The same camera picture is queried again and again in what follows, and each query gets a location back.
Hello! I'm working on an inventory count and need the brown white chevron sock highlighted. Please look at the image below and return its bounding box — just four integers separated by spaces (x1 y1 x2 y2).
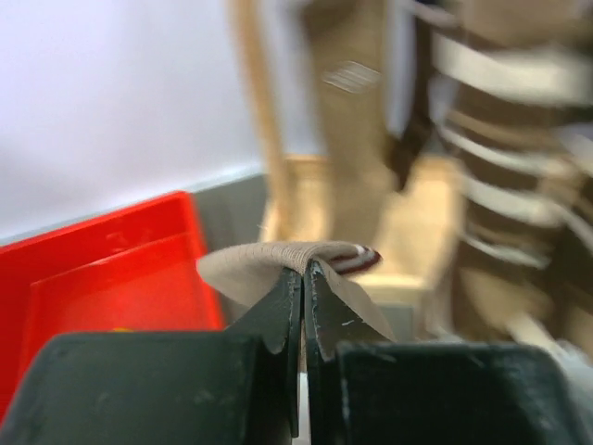
416 1 592 356

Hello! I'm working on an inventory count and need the tan beige sock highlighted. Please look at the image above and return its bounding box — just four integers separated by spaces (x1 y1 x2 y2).
300 1 397 245

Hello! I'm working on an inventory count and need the wooden drying rack frame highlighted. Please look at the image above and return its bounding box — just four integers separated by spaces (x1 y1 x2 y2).
235 0 464 335

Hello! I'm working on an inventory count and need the red plastic tray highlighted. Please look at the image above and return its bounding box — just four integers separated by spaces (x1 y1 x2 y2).
1 191 226 411

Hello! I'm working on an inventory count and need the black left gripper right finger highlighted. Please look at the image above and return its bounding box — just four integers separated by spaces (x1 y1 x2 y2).
303 260 387 445

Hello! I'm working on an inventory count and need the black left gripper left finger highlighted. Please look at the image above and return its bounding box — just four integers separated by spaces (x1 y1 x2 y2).
226 269 303 439

